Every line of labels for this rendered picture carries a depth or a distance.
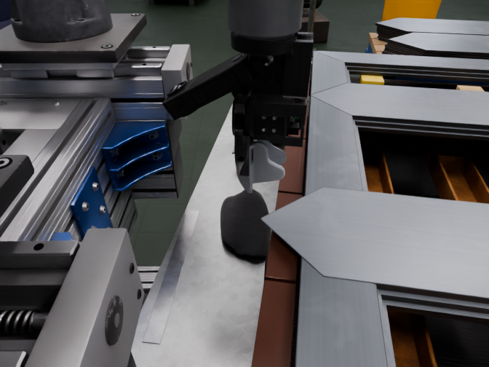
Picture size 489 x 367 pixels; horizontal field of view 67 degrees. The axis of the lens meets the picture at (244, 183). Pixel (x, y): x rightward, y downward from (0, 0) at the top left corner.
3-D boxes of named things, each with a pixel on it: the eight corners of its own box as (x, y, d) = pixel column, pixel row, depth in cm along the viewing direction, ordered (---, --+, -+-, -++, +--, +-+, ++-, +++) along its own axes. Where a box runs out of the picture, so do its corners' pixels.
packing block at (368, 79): (379, 88, 108) (382, 75, 105) (381, 95, 104) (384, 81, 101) (358, 87, 108) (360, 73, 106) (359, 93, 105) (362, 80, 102)
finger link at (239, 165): (247, 183, 45) (247, 118, 39) (234, 182, 45) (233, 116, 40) (252, 162, 48) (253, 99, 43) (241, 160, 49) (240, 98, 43)
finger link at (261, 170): (281, 209, 48) (287, 148, 43) (237, 204, 49) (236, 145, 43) (283, 194, 51) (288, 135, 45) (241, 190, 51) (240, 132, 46)
